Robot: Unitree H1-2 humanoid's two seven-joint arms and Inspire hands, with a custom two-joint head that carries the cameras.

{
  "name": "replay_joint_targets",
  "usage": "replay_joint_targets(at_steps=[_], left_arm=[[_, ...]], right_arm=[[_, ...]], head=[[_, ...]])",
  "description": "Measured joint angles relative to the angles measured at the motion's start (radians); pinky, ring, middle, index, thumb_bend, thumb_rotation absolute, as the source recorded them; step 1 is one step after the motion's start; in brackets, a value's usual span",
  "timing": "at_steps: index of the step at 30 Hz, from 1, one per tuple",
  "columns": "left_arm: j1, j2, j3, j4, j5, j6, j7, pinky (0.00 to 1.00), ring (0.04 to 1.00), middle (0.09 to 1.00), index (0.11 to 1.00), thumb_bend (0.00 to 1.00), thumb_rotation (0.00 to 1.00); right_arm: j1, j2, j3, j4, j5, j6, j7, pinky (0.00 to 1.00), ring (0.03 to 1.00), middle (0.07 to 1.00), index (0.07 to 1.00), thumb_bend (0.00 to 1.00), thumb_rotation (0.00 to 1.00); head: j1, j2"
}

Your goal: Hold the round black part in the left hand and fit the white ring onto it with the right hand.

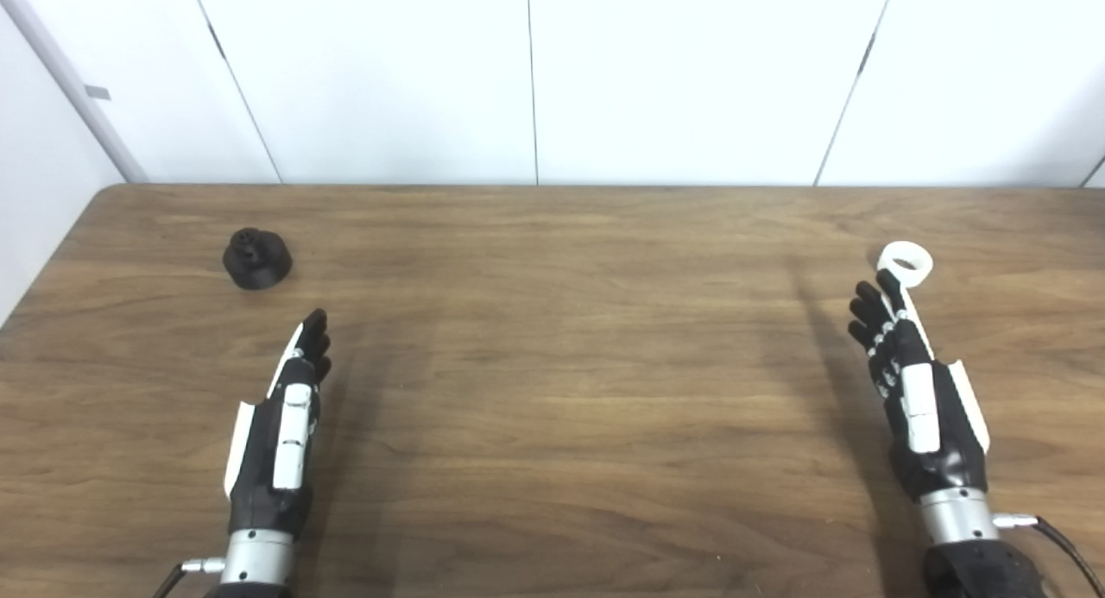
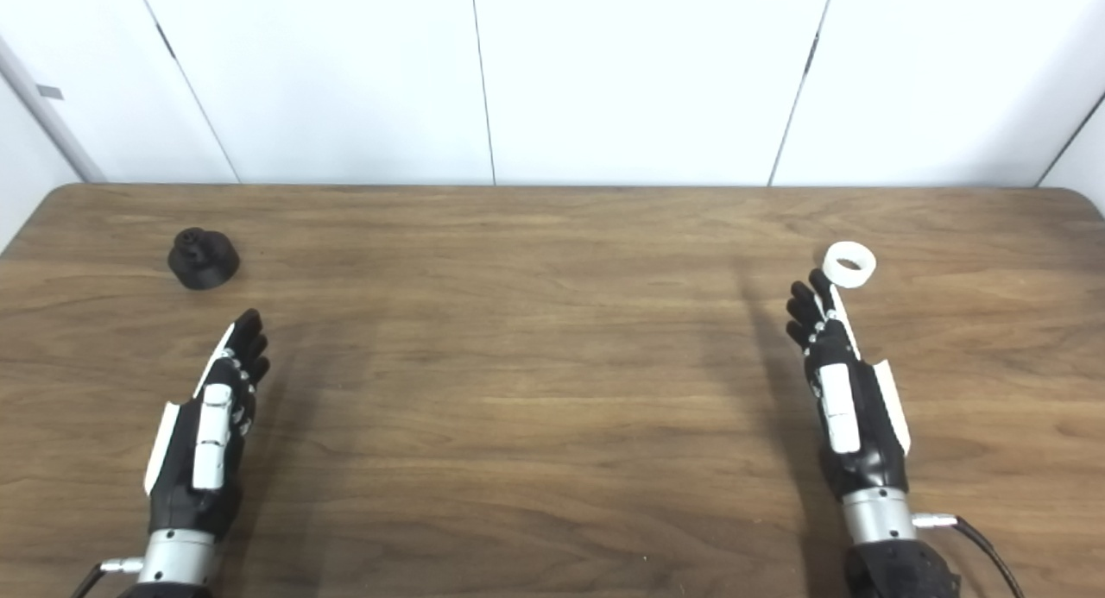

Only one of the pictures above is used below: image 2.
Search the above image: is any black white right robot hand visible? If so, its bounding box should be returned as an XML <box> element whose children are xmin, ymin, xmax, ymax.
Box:
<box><xmin>785</xmin><ymin>268</ymin><xmax>912</xmax><ymax>502</ymax></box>

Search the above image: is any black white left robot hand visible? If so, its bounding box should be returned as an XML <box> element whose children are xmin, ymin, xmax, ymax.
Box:
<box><xmin>142</xmin><ymin>308</ymin><xmax>271</xmax><ymax>540</ymax></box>

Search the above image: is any white plastic ring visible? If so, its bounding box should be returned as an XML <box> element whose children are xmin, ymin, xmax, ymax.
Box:
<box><xmin>822</xmin><ymin>241</ymin><xmax>877</xmax><ymax>287</ymax></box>

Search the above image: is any round black plastic part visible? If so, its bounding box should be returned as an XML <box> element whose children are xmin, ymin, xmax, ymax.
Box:
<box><xmin>167</xmin><ymin>227</ymin><xmax>241</xmax><ymax>290</ymax></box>

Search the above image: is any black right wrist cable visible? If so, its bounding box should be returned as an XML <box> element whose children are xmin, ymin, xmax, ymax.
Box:
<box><xmin>912</xmin><ymin>513</ymin><xmax>1026</xmax><ymax>598</ymax></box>

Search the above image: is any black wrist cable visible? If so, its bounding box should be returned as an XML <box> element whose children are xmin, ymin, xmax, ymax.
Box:
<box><xmin>69</xmin><ymin>559</ymin><xmax>144</xmax><ymax>598</ymax></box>
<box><xmin>912</xmin><ymin>513</ymin><xmax>1026</xmax><ymax>598</ymax></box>

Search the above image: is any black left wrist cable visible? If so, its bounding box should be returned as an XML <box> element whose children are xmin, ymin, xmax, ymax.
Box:
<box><xmin>69</xmin><ymin>559</ymin><xmax>144</xmax><ymax>598</ymax></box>

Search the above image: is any gray wall corner trim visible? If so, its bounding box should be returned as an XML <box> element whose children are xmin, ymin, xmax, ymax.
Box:
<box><xmin>0</xmin><ymin>37</ymin><xmax>106</xmax><ymax>183</ymax></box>

